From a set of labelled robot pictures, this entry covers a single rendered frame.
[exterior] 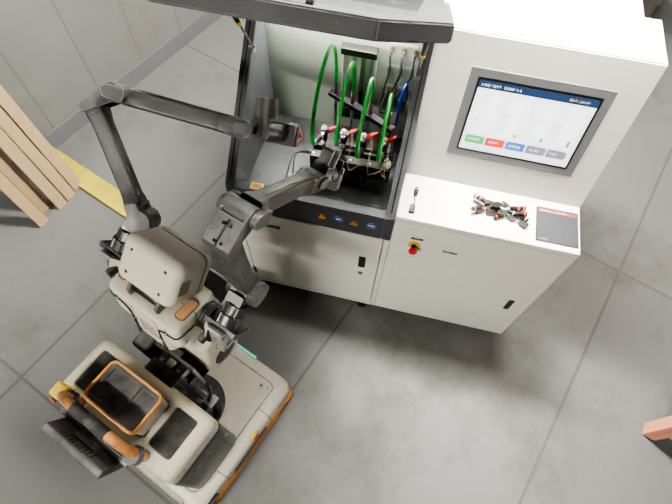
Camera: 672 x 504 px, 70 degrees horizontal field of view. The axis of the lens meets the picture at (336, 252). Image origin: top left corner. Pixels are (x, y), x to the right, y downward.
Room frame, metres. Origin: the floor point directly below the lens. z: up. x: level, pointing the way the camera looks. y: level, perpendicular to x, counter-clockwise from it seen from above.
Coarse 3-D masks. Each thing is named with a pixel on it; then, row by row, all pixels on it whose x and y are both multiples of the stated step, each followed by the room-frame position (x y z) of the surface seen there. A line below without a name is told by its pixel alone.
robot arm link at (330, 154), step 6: (330, 144) 0.98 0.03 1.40; (324, 150) 0.93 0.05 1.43; (330, 150) 0.93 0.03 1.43; (336, 150) 0.94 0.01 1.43; (324, 156) 0.92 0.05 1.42; (330, 156) 0.92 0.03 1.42; (336, 156) 0.93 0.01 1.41; (318, 162) 0.91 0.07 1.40; (324, 162) 0.91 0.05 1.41; (330, 162) 0.92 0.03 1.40; (336, 162) 0.93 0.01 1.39; (318, 168) 0.90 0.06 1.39; (324, 168) 0.89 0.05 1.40; (324, 174) 0.88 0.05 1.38; (324, 180) 0.84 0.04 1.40; (318, 186) 0.83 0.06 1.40; (324, 186) 0.85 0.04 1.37
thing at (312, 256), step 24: (264, 240) 1.11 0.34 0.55; (288, 240) 1.09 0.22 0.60; (312, 240) 1.07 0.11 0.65; (336, 240) 1.05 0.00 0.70; (360, 240) 1.03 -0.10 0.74; (264, 264) 1.12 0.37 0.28; (288, 264) 1.09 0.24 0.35; (312, 264) 1.07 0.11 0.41; (336, 264) 1.05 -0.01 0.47; (360, 264) 1.02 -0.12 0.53; (312, 288) 1.07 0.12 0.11; (336, 288) 1.05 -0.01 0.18; (360, 288) 1.02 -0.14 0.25
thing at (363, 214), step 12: (240, 180) 1.16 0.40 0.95; (288, 204) 1.09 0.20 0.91; (300, 204) 1.08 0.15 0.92; (312, 204) 1.07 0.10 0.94; (324, 204) 1.07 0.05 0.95; (336, 204) 1.07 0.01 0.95; (348, 204) 1.07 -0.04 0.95; (288, 216) 1.09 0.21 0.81; (300, 216) 1.08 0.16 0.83; (312, 216) 1.07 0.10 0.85; (348, 216) 1.04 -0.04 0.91; (360, 216) 1.03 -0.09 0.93; (372, 216) 1.02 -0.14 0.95; (384, 216) 1.02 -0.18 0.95; (336, 228) 1.05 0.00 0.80; (348, 228) 1.04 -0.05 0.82; (360, 228) 1.03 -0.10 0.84
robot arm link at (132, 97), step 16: (112, 96) 1.01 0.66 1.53; (128, 96) 1.02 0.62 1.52; (144, 96) 1.03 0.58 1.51; (160, 96) 1.04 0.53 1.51; (160, 112) 1.00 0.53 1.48; (176, 112) 1.00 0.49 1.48; (192, 112) 1.00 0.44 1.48; (208, 112) 1.01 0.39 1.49; (208, 128) 0.98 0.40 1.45; (224, 128) 0.97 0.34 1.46
